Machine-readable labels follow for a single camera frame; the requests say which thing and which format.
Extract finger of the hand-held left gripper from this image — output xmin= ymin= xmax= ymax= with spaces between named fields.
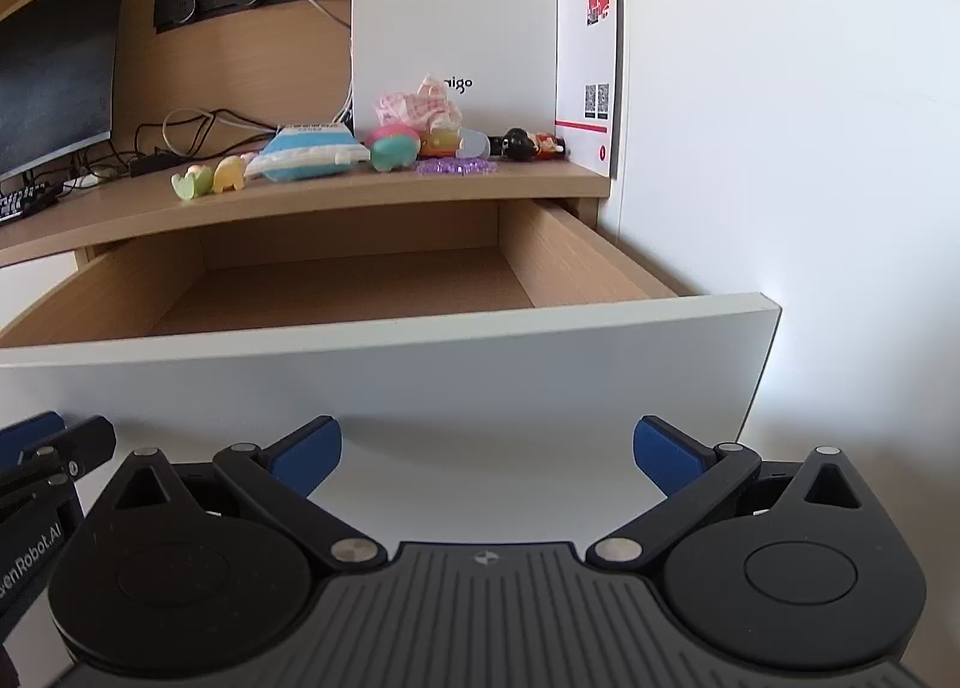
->
xmin=0 ymin=416 xmax=118 ymax=502
xmin=0 ymin=411 xmax=68 ymax=465

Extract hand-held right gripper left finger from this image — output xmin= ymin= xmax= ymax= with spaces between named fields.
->
xmin=112 ymin=415 xmax=388 ymax=572

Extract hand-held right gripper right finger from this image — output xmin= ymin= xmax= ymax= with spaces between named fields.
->
xmin=586 ymin=415 xmax=864 ymax=569

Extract white-fronted wooden drawer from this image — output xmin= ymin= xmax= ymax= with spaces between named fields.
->
xmin=0 ymin=199 xmax=782 ymax=554

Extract green pig toy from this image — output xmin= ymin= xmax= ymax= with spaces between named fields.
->
xmin=171 ymin=163 xmax=215 ymax=200

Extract yellow bunny toy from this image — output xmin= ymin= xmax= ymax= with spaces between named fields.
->
xmin=212 ymin=155 xmax=247 ymax=195

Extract blue white tissue pack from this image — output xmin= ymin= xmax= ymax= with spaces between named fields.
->
xmin=244 ymin=121 xmax=373 ymax=183

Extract pink and teal toy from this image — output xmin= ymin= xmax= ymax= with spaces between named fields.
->
xmin=364 ymin=124 xmax=423 ymax=174

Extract purple crystal ornament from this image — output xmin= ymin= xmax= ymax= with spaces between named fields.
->
xmin=415 ymin=157 xmax=500 ymax=178

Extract yellow cheese toy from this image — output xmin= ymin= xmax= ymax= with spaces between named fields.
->
xmin=416 ymin=125 xmax=467 ymax=159

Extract black doll keychain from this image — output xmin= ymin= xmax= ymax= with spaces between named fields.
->
xmin=500 ymin=125 xmax=538 ymax=161

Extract black keyboard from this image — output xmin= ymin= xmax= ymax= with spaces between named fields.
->
xmin=0 ymin=181 xmax=62 ymax=228

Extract black power adapter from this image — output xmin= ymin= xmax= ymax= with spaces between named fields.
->
xmin=129 ymin=151 xmax=178 ymax=178

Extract black computer monitor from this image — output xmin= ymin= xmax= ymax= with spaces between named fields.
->
xmin=0 ymin=0 xmax=133 ymax=183

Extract grey looped cable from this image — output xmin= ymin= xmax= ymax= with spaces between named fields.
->
xmin=161 ymin=106 xmax=280 ymax=157

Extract black cables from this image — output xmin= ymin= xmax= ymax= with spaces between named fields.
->
xmin=70 ymin=106 xmax=280 ymax=180

